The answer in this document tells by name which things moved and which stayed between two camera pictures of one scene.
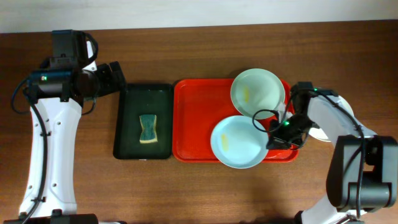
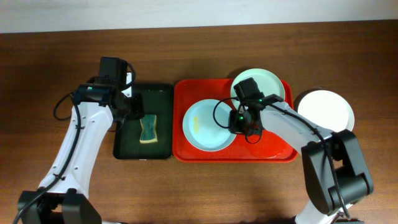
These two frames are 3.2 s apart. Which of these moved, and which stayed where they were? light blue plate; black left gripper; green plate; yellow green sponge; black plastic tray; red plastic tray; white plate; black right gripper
Moved: black left gripper; light blue plate; black right gripper
Stayed: black plastic tray; green plate; yellow green sponge; red plastic tray; white plate
